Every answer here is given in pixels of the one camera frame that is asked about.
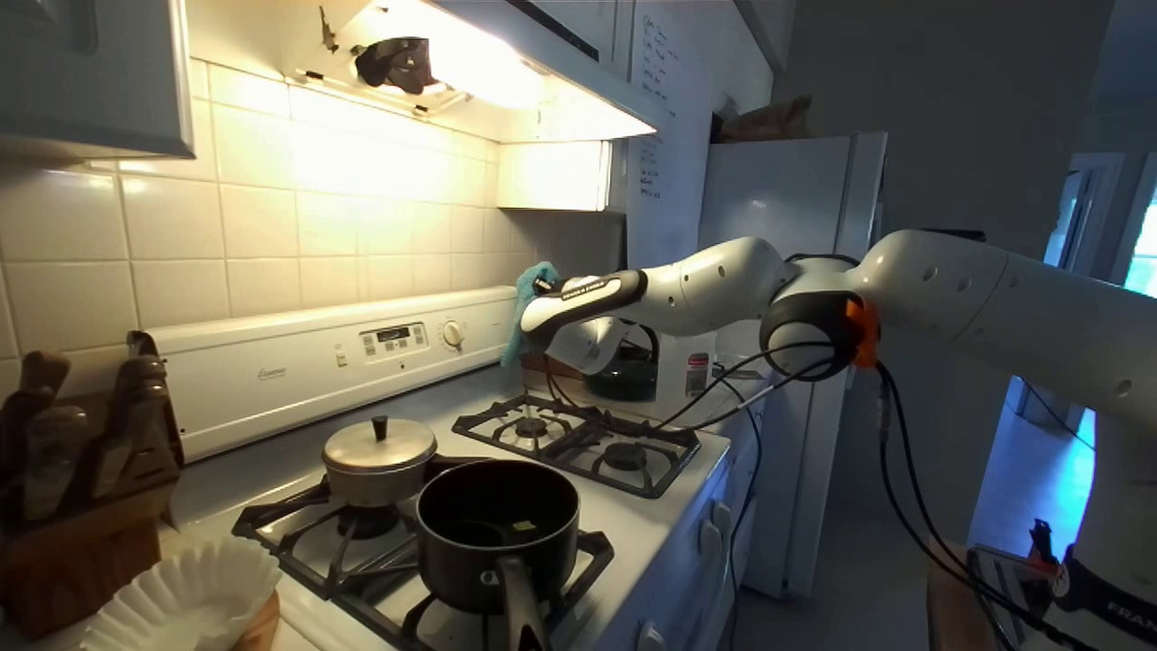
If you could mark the blue terry towel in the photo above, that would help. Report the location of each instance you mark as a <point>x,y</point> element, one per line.
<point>524,311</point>

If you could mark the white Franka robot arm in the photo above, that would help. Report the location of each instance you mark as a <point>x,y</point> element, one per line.
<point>989,302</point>

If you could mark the white gas stove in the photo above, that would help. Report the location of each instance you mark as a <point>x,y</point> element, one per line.
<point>302,363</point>

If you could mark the black double burner grate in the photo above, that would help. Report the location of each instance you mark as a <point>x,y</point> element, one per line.
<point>578,435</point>
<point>302,524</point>

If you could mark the translucent plastic pitcher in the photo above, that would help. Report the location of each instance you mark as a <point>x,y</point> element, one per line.
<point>700,372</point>

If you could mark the black saucepan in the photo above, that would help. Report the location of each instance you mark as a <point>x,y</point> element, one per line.
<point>481,506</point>

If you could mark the white cabinet with writing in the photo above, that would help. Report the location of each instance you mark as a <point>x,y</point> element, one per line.
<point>673,120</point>

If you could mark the white range hood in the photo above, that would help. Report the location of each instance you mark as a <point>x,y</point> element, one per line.
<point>566,96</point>

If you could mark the white refrigerator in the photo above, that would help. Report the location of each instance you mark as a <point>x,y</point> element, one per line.
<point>771,181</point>

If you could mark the small silver lidded pot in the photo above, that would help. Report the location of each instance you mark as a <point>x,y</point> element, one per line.
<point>380,463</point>

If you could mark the white base cabinet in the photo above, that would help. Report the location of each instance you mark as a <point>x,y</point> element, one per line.
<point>749,506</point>

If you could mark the black hood lamp fixture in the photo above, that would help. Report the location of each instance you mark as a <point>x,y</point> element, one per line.
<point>394,64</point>

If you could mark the white coffee filter stack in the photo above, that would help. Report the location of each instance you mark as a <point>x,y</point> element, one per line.
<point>182,598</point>

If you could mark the green slotted mounting plate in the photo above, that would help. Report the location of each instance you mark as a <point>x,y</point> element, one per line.
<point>1005,571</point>

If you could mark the grey upper cabinet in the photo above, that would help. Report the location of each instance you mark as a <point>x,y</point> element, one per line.
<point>83,73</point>

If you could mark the dark wooden knife block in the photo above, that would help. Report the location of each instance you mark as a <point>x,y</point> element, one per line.
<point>73,566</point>

